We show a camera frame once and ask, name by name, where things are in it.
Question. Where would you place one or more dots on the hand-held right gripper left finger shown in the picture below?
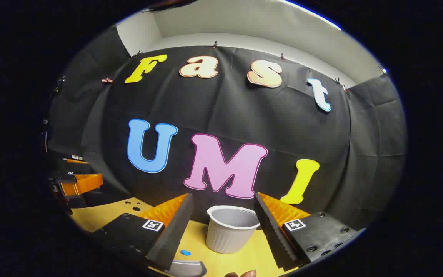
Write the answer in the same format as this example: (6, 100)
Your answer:
(175, 231)

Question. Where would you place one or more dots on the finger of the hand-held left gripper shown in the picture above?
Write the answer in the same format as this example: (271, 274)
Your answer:
(76, 161)
(87, 182)

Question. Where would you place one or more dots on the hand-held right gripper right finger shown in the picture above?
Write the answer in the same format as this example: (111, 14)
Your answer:
(273, 234)

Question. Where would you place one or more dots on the dark blue paper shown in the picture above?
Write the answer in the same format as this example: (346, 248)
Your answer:
(185, 252)

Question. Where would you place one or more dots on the grey dustpan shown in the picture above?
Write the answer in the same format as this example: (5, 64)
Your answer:
(189, 268)

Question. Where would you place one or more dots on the white ribbed garbage bin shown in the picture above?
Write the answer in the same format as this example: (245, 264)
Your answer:
(229, 234)

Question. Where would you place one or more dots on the wooden desktop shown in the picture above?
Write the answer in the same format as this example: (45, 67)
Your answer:
(240, 257)

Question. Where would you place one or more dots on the small orange clip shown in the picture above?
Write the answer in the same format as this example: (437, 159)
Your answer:
(107, 80)

